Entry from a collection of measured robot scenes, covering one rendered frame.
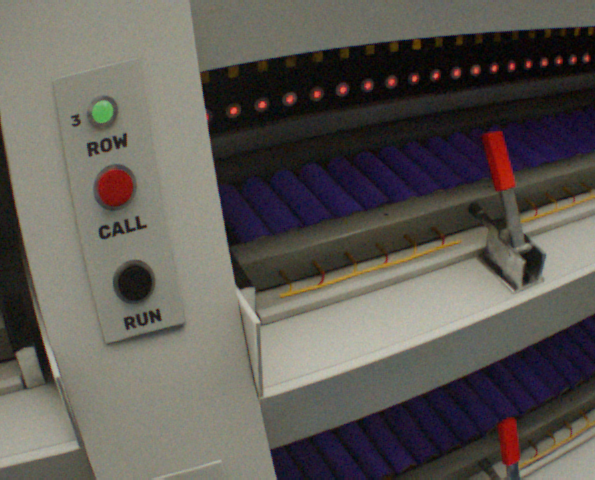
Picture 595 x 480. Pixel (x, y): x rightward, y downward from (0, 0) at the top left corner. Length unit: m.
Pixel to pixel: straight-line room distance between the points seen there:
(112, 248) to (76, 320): 0.04
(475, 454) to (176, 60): 0.37
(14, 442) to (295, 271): 0.20
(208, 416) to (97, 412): 0.06
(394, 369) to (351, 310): 0.04
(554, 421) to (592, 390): 0.05
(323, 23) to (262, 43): 0.03
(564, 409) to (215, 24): 0.42
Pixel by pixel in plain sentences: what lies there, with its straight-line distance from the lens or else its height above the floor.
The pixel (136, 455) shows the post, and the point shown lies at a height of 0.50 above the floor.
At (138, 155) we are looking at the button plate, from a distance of 0.33.
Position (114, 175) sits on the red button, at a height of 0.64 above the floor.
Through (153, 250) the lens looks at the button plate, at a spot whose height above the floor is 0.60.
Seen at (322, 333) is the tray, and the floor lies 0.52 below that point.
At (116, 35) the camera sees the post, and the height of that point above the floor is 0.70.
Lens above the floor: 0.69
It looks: 16 degrees down
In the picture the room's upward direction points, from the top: 9 degrees counter-clockwise
